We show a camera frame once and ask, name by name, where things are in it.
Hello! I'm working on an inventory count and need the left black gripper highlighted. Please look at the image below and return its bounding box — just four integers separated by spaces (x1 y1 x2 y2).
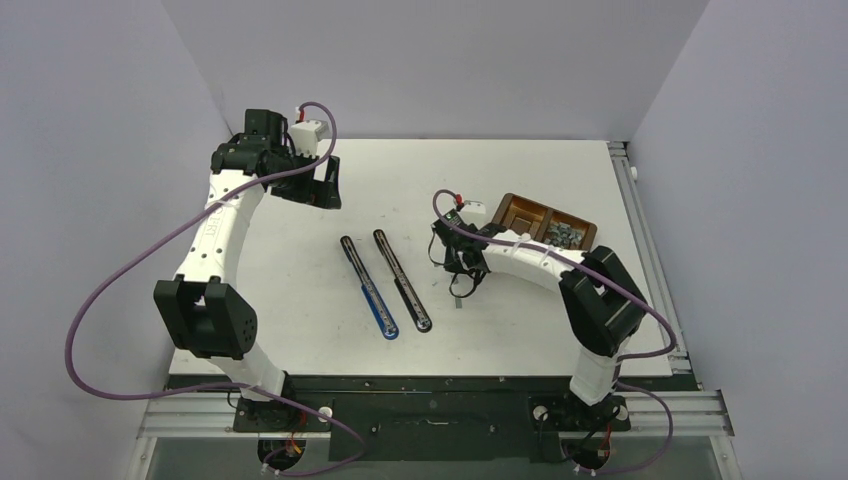
269 147 340 210

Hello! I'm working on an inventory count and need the brown plastic tray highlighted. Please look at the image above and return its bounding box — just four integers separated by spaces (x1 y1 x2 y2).
492 193 597 251

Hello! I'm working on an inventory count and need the black stapler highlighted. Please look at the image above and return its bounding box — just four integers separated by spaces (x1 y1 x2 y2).
372 229 433 333

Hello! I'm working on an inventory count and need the blue stapler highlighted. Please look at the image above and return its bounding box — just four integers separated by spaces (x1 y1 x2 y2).
340 235 399 340

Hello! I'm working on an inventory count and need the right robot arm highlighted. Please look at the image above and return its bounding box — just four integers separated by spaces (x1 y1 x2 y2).
431 210 645 428

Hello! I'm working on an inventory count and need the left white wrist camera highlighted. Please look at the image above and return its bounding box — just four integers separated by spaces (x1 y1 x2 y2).
288 119 329 157

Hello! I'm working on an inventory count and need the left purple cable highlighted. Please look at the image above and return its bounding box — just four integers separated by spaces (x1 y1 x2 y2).
64 101 370 478

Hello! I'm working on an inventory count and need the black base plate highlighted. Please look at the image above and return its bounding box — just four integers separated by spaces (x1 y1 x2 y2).
233 375 631 463

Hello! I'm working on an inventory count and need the aluminium side rail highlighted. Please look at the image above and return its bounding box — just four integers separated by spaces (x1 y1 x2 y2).
607 141 692 374

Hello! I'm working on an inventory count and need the aluminium front rail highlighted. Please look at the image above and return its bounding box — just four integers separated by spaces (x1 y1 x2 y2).
138 391 735 439

